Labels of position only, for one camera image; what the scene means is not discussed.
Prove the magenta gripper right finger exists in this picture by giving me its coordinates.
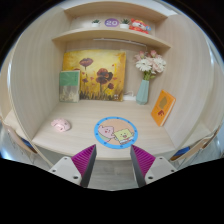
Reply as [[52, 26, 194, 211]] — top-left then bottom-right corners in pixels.
[[129, 144, 178, 188]]

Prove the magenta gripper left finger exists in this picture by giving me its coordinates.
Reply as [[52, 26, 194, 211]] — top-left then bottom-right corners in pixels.
[[48, 143, 98, 188]]

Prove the round cartoon mouse pad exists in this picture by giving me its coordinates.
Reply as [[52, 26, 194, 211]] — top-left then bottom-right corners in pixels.
[[94, 116, 138, 149]]

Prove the orange book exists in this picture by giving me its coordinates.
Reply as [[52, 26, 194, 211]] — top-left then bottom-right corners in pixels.
[[151, 90, 176, 126]]

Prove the wooden chair left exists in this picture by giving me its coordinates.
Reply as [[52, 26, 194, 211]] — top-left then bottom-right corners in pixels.
[[0, 116, 37, 163]]

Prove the white power strip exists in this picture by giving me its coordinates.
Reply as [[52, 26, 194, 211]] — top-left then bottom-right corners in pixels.
[[123, 95, 136, 101]]

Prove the teal geometric vase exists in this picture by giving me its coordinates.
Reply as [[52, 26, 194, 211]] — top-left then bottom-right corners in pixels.
[[136, 80, 149, 105]]

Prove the green covered book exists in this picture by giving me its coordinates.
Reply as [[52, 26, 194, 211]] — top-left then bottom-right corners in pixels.
[[59, 70, 80, 103]]

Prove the wooden desk hutch shelf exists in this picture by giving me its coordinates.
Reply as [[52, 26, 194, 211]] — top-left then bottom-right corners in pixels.
[[8, 0, 215, 162]]

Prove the yellow poppy flower painting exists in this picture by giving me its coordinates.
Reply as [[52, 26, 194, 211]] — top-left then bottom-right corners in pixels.
[[63, 49, 126, 101]]

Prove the pink white flower bouquet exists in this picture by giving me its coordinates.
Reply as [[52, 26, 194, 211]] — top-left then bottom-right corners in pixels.
[[134, 50, 166, 81]]

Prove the red plush toy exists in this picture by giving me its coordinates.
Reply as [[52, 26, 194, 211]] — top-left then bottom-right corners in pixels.
[[129, 19, 151, 34]]

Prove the small potted plant right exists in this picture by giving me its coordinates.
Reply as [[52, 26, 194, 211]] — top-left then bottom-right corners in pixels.
[[120, 19, 130, 29]]

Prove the small potted plant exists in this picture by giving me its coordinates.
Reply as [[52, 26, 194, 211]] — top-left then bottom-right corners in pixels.
[[120, 19, 130, 29], [91, 19, 100, 27]]

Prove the small potted plant left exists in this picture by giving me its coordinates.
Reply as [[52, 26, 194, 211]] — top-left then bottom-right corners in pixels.
[[91, 19, 100, 27]]

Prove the purple round number sign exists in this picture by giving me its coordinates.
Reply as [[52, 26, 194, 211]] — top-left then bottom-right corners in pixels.
[[104, 18, 119, 27]]

